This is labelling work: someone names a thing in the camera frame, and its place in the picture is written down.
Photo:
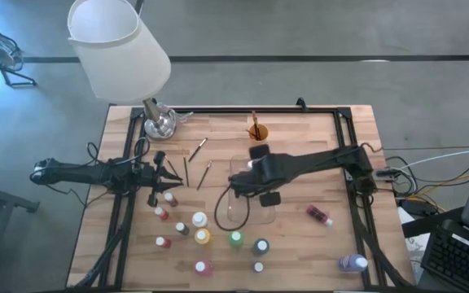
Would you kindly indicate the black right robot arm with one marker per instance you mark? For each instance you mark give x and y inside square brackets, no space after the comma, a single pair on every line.
[320,160]

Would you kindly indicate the clear plastic bin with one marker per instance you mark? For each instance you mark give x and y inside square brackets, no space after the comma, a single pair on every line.
[255,215]

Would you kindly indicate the small orange paint bottle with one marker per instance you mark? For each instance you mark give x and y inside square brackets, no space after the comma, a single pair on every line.
[161,213]

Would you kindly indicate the large dark teal paint bottle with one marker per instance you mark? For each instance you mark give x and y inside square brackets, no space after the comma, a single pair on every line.
[261,246]

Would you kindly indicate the black aluminium rig frame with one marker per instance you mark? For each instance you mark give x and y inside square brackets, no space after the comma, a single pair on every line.
[238,110]

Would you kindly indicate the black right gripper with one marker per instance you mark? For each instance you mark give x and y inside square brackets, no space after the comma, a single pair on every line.
[263,175]

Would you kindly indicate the small dark brown paint bottle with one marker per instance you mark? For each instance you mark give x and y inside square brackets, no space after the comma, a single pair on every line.
[182,228]

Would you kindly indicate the large white paint bottle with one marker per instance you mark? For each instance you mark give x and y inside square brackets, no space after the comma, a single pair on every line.
[199,219]

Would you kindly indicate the small rust brown paint bottle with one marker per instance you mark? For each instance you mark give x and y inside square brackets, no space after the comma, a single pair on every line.
[170,199]

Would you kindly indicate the yellow ribbed cup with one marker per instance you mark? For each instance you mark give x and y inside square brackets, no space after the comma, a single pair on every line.
[259,136]

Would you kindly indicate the small light purple paint bottle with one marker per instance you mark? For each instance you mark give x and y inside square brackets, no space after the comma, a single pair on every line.
[258,267]

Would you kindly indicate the small red paint bottle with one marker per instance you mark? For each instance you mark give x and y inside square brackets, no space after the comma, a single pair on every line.
[163,242]

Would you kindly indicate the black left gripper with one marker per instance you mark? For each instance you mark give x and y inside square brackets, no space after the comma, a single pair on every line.
[158,179]

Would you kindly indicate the black keyboard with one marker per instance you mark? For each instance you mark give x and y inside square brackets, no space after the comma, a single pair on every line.
[458,256]

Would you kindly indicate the large yellow paint bottle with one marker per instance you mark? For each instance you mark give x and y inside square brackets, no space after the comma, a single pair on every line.
[202,236]

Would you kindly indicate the dark bristle black paintbrush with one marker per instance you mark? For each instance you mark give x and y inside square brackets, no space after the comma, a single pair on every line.
[248,132]

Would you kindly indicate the large blue paint bottle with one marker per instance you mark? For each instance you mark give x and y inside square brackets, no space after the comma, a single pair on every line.
[350,263]

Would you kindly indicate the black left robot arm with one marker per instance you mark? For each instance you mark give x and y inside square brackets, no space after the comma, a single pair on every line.
[84,173]

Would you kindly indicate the small magenta paint bottle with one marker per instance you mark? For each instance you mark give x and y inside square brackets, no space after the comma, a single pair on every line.
[318,214]

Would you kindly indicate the large green paint bottle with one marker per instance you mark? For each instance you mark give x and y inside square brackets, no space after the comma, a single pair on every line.
[235,239]

